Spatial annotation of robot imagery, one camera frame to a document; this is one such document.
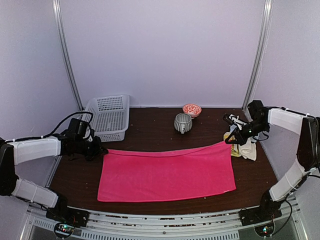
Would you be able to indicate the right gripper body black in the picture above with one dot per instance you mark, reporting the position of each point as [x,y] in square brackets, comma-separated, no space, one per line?
[243,138]

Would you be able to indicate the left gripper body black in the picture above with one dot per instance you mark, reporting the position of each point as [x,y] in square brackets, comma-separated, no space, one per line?
[91,151]

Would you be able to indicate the pink microfibre towel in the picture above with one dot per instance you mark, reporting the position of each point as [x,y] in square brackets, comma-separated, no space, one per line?
[140,177]

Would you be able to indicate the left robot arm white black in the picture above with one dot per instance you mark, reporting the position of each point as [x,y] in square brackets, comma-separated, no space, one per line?
[78,139]

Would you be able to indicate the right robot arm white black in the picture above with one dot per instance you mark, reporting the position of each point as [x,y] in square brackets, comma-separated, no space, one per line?
[302,156]

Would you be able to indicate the yellow green patterned towel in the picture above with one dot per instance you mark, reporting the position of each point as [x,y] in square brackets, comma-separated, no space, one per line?
[234,152]

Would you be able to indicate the light blue towel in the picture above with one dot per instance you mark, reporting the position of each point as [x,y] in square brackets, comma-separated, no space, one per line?
[234,127]

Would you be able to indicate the beige towel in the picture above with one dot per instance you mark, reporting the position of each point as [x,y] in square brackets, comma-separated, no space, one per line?
[248,150]

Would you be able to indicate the white perforated plastic basket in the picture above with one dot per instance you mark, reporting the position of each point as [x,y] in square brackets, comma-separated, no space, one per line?
[110,118]

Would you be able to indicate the red white patterned bowl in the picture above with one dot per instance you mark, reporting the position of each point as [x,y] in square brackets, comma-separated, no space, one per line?
[192,109]

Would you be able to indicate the grey striped ceramic mug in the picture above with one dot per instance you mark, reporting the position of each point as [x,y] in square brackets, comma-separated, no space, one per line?
[183,123]

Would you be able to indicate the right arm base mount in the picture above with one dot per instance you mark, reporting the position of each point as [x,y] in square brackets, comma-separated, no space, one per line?
[254,216]

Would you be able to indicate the right aluminium corner post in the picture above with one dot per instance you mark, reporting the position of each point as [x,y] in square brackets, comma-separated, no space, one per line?
[260,50]

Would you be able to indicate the aluminium corner post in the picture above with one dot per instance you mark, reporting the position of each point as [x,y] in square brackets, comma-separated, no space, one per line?
[56,4]
[260,50]

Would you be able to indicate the aluminium front rail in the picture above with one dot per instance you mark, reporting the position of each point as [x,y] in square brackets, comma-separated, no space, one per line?
[221,225]

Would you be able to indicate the left aluminium corner post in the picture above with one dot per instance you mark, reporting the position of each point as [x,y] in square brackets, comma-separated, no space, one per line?
[56,4]

